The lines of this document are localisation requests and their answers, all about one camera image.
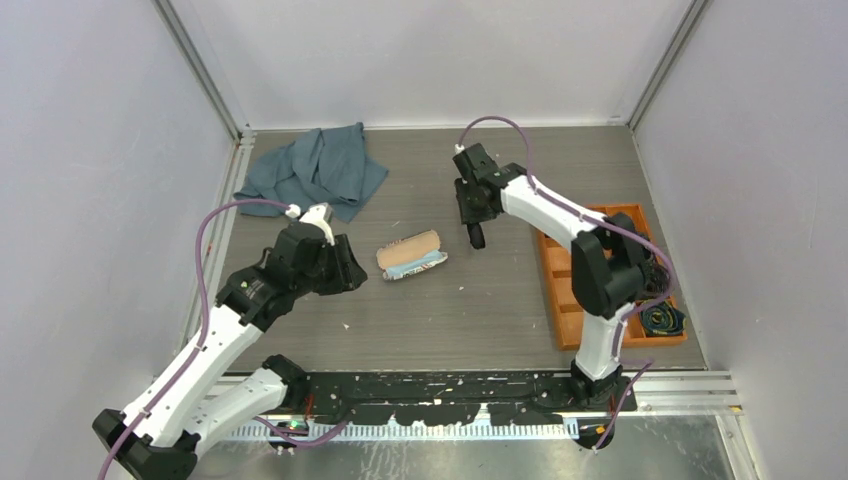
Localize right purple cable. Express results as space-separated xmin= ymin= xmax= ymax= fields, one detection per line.
xmin=455 ymin=115 xmax=677 ymax=452

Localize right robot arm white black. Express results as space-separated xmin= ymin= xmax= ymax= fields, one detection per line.
xmin=453 ymin=144 xmax=646 ymax=411

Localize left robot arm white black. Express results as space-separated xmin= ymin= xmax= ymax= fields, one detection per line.
xmin=93 ymin=221 xmax=367 ymax=479

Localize crumpled grey-blue cloth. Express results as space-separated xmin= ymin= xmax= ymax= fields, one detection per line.
xmin=233 ymin=123 xmax=388 ymax=223

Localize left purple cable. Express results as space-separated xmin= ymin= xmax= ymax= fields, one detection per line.
xmin=95 ymin=198 xmax=299 ymax=480

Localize black sunglasses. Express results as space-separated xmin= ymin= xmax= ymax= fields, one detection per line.
xmin=467 ymin=223 xmax=486 ymax=250

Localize patterned glasses case tan lining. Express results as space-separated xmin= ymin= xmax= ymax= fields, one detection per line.
xmin=376 ymin=230 xmax=448 ymax=281

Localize white slotted cable duct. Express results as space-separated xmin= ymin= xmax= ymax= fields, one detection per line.
xmin=225 ymin=420 xmax=579 ymax=442

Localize light blue cleaning cloth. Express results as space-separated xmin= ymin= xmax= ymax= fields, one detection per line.
xmin=384 ymin=250 xmax=446 ymax=281

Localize orange compartment tray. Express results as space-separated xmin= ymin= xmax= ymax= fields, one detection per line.
xmin=535 ymin=230 xmax=688 ymax=350

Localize blue yellow rolled belt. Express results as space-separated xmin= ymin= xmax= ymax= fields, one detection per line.
xmin=639 ymin=301 xmax=686 ymax=337

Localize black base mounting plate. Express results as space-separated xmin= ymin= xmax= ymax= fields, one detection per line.
xmin=271 ymin=370 xmax=636 ymax=426

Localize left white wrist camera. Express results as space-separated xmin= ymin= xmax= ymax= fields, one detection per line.
xmin=284 ymin=203 xmax=335 ymax=245

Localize purple cable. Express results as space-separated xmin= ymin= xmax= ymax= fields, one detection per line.
xmin=95 ymin=198 xmax=299 ymax=480
xmin=455 ymin=115 xmax=677 ymax=452

